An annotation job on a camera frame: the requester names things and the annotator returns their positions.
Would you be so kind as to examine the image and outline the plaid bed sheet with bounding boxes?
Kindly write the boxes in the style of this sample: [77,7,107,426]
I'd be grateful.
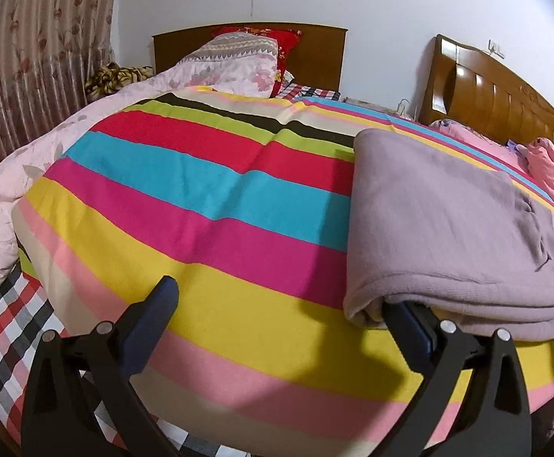
[0,82,341,457]

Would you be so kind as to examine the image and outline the red embroidered pillow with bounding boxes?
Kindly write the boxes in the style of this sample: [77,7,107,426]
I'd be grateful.
[216,26,303,87]

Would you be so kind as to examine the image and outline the tiger print blanket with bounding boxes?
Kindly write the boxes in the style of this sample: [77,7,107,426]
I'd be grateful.
[85,61,154,103]

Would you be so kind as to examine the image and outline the glossy light wooden headboard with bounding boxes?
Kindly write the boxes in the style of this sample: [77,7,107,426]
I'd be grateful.
[419,34,554,156]

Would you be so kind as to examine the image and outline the purple pants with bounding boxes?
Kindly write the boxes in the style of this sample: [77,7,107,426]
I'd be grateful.
[343,128,554,342]

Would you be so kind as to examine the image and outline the colourful striped blanket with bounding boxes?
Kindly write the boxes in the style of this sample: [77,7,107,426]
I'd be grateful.
[11,86,554,457]

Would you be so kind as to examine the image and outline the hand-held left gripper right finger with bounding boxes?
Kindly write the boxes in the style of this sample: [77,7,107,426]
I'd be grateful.
[370,300,532,457]

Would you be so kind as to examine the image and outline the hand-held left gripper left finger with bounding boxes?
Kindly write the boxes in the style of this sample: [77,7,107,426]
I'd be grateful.
[21,275,180,457]

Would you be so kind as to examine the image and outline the zigzag patterned floral pillow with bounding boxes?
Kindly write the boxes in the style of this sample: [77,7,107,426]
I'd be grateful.
[179,34,280,98]

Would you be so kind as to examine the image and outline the bedside nightstand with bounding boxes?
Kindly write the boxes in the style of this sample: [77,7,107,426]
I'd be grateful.
[343,96,404,117]

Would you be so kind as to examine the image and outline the pale pink floral quilt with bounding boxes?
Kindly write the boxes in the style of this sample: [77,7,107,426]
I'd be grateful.
[0,63,280,323]

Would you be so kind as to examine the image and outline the pink bed sheet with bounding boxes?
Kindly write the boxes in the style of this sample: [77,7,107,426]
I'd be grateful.
[428,118,532,163]

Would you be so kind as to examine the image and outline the floral pleated curtain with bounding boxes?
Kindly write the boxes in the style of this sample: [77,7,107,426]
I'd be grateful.
[0,0,118,179]

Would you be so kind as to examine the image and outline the dark wooden headboard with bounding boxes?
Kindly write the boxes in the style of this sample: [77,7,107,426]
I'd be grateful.
[152,22,348,93]

